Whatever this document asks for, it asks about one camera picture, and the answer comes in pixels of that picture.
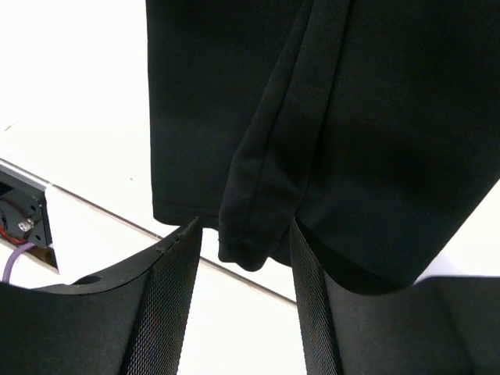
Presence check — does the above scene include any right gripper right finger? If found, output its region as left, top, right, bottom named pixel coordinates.
left=290, top=224, right=499, bottom=374

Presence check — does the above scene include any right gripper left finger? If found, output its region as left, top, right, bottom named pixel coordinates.
left=1, top=221, right=202, bottom=375

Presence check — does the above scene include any black t shirt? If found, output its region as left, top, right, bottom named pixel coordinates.
left=145, top=1, right=499, bottom=293

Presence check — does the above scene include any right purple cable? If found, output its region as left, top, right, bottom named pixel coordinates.
left=2, top=241, right=37, bottom=283

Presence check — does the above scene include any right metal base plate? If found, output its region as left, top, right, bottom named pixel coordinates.
left=1, top=159, right=57, bottom=268

